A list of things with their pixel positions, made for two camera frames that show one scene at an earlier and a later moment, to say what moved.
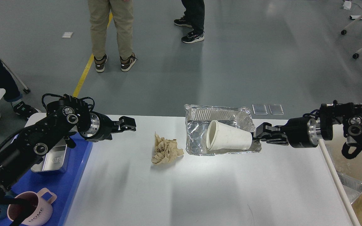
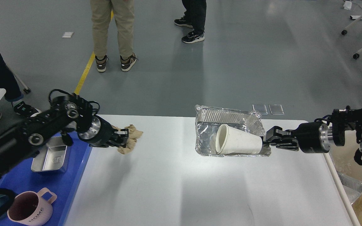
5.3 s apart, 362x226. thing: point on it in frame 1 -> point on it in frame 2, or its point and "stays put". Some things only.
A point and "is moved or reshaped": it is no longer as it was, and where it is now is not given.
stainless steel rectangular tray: (53, 159) stays put
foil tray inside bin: (353, 188) stays put
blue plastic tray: (63, 185) stays put
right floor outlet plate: (276, 109) stays put
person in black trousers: (194, 17) stays put
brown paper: (166, 150) -> (134, 134)
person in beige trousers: (122, 12) stays put
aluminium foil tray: (198, 118) is moved or reshaped
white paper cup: (221, 136) is moved or reshaped
